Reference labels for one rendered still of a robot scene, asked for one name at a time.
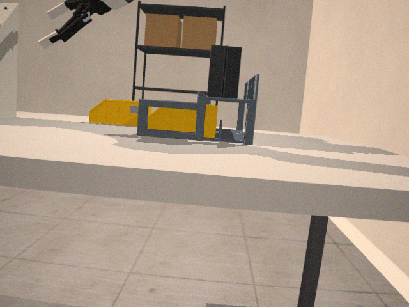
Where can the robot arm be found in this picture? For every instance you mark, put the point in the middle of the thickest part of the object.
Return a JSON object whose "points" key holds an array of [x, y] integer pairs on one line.
{"points": [[116, 4]]}

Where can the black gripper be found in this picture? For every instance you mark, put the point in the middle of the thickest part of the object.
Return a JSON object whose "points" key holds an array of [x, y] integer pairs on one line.
{"points": [[81, 17]]}

